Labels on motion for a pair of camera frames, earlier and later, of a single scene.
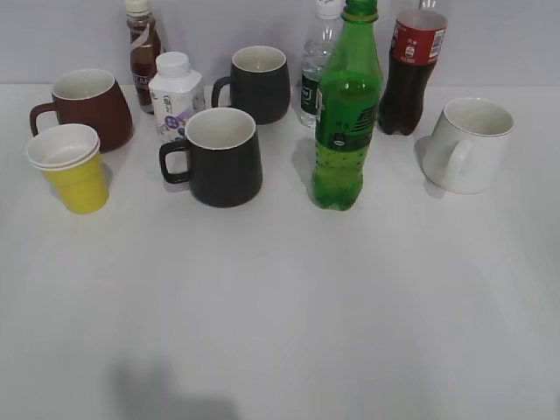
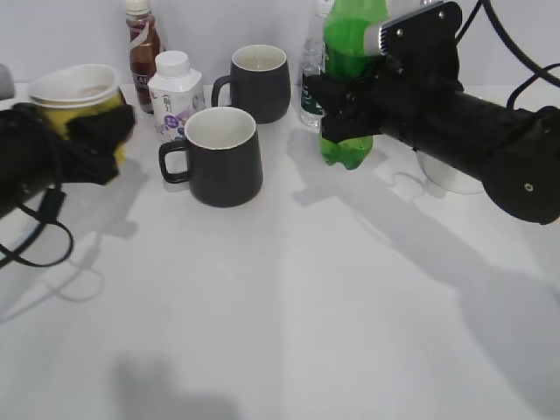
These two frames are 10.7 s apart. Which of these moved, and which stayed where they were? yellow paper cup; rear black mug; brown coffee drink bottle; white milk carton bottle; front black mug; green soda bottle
Moved: yellow paper cup; green soda bottle
Stayed: white milk carton bottle; front black mug; rear black mug; brown coffee drink bottle
